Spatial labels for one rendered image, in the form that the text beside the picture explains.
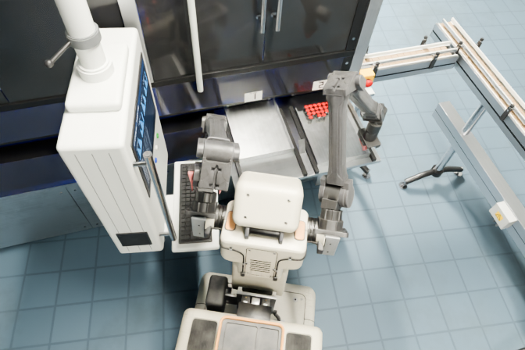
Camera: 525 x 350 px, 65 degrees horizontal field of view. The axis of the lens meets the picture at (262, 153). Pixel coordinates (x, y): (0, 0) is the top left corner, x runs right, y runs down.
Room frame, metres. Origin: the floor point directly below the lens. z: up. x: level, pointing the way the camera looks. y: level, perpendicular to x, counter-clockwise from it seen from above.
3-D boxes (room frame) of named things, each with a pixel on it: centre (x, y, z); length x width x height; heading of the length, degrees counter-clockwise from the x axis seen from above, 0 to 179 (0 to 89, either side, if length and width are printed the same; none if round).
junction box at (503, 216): (1.10, -1.32, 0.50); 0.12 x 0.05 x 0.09; 19
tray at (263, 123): (1.25, 0.04, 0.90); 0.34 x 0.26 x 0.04; 19
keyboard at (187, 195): (0.87, 0.28, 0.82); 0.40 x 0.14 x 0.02; 9
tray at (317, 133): (1.26, -0.32, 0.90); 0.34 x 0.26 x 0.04; 19
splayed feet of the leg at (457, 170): (1.63, -1.21, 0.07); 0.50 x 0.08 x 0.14; 109
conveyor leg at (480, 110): (1.63, -1.21, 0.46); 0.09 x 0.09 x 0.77; 19
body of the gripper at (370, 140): (1.12, -0.45, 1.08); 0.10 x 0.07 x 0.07; 20
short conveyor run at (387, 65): (1.79, -0.70, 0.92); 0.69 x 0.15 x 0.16; 109
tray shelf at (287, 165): (1.24, -0.15, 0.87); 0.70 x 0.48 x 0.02; 109
